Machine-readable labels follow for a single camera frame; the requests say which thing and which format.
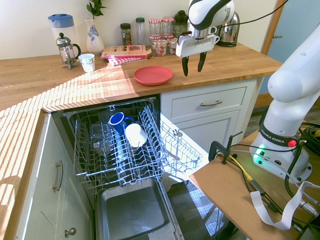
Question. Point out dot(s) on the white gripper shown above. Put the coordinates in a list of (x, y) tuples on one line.
[(192, 46)]

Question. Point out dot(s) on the red plastic plate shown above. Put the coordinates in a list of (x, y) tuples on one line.
[(153, 75)]

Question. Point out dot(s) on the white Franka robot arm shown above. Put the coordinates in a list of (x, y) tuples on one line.
[(287, 82)]

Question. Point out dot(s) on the built-in dishwasher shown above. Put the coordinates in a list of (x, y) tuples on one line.
[(135, 212)]

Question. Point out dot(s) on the small jam jar red label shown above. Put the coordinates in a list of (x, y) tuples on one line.
[(159, 48), (172, 46)]

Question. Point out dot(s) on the white ceramic cup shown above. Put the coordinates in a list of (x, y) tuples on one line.
[(214, 40)]

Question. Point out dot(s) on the dark glass storage jar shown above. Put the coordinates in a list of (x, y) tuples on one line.
[(180, 23)]

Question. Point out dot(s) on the glass jar red checked lid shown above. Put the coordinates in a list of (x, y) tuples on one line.
[(155, 27), (167, 26)]

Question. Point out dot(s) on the stainless steel kettle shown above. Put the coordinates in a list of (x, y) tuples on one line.
[(228, 32)]

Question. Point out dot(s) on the white cabinet with drawer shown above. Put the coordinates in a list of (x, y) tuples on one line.
[(212, 120)]

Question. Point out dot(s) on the clear bottle green lid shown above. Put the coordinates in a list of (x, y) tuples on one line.
[(140, 31)]

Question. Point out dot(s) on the red checked book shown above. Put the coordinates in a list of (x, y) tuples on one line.
[(127, 60)]

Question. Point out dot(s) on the metal cabinet hook knob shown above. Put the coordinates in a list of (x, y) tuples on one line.
[(177, 133)]

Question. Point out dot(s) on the spice jar dark lid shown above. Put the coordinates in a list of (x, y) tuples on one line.
[(125, 35)]

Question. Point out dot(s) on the black screw clamp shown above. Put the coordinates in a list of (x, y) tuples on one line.
[(215, 147)]

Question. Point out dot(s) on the white mug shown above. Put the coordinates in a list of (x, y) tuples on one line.
[(135, 135)]

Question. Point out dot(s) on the blue mug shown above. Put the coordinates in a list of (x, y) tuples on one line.
[(117, 122)]

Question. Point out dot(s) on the white vase blue flowers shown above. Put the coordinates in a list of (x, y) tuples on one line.
[(94, 37)]

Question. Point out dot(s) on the white paper cup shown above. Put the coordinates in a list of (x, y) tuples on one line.
[(87, 62)]

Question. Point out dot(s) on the green plant stems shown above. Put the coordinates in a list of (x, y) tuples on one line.
[(95, 7)]

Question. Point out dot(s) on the clear glass container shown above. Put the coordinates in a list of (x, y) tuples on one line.
[(101, 131)]

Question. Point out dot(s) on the red emergency stop knob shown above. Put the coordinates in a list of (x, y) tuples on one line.
[(291, 143)]

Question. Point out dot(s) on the glass French press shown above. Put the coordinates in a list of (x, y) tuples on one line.
[(66, 51)]

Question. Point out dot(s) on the clear pitcher blue lid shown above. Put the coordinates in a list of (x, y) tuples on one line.
[(63, 28)]

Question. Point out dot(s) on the round metal cabinet knob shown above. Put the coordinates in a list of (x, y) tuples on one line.
[(70, 232)]

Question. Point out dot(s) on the blue door wooden frame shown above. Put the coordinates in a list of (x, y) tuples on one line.
[(295, 25)]

